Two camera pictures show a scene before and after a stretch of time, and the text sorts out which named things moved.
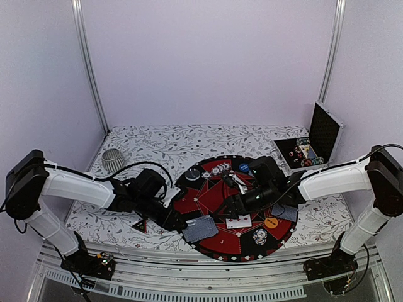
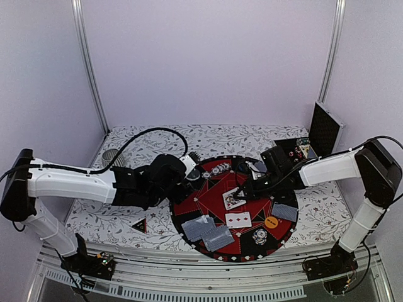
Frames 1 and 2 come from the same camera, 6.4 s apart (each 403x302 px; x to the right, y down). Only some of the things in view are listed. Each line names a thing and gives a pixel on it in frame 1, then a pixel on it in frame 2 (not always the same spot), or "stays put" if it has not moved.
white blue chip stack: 259,236 stays put
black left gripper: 169,220 to 182,195
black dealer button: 192,174 stays put
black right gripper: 231,201 to 251,191
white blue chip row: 216,170 stays put
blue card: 285,212 stays put
